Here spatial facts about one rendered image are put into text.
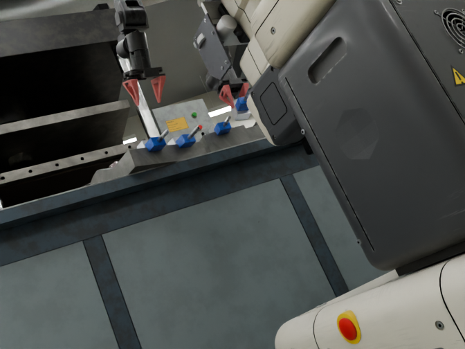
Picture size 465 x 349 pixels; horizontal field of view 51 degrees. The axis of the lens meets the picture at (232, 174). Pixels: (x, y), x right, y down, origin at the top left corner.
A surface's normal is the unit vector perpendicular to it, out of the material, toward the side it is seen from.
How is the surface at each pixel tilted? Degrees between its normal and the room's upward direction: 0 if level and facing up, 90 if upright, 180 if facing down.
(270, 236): 90
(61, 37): 90
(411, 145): 90
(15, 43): 90
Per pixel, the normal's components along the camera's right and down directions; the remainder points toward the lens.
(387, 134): -0.82, 0.21
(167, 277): 0.31, -0.40
